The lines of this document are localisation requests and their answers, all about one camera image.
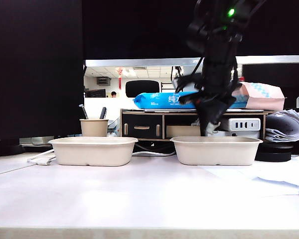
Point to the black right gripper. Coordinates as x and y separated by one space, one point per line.
219 74

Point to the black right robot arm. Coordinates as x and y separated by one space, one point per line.
214 25

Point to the white small flat box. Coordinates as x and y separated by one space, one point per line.
225 133

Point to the beige box inside shelf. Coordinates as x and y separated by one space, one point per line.
182 131

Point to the beige paper box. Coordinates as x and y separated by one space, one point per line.
214 152
94 152

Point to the white multi-port charger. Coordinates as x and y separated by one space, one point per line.
251 124

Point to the pink tissue pack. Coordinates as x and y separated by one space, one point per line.
264 99

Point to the blue wet wipes pack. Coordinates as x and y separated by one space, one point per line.
154 99

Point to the black round stand base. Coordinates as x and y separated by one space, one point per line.
272 154

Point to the black office chair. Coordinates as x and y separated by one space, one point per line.
140 88

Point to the curled stack of papers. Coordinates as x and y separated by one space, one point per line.
285 124

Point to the white paper sheets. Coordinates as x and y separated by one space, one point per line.
284 174

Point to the red hanging Chinese knot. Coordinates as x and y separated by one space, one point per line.
120 82

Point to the background person dark hair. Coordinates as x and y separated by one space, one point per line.
113 94

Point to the dark grey pen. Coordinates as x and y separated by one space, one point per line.
103 113

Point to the beige paper cup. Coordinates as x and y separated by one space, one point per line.
93 128

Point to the black monitor silver bezel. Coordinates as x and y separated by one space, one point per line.
127 30

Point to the silver metal pen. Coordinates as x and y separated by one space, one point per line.
84 113

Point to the large black monitor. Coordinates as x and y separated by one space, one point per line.
35 62

